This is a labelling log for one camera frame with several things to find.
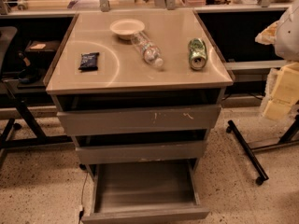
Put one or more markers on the grey middle drawer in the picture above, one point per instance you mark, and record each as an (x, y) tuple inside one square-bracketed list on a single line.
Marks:
[(138, 147)]

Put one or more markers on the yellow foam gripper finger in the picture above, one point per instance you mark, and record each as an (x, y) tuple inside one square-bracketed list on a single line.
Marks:
[(281, 91)]

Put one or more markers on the grey drawer cabinet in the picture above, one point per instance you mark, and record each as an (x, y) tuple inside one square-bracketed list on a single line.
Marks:
[(121, 67)]

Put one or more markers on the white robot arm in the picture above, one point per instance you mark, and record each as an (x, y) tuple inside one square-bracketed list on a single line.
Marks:
[(283, 35)]

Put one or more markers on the dark blue snack packet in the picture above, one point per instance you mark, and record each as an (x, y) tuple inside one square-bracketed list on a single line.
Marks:
[(89, 61)]

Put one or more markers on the grey bottom drawer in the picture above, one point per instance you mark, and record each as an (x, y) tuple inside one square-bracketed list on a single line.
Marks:
[(152, 192)]

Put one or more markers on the grey drawer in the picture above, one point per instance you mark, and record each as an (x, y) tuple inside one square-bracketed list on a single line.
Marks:
[(152, 192), (138, 147), (140, 112)]

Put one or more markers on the white paper bowl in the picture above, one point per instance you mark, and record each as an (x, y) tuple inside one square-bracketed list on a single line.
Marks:
[(125, 28)]

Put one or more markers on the green soda can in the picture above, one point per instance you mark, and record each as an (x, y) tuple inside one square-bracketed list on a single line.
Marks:
[(197, 54)]

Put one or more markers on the black wheeled stand base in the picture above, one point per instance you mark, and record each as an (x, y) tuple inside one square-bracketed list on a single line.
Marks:
[(289, 138)]

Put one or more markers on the grey top drawer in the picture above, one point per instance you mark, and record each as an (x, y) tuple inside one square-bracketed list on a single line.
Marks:
[(140, 112)]

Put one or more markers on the clear plastic water bottle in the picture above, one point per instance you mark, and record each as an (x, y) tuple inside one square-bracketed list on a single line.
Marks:
[(149, 52)]

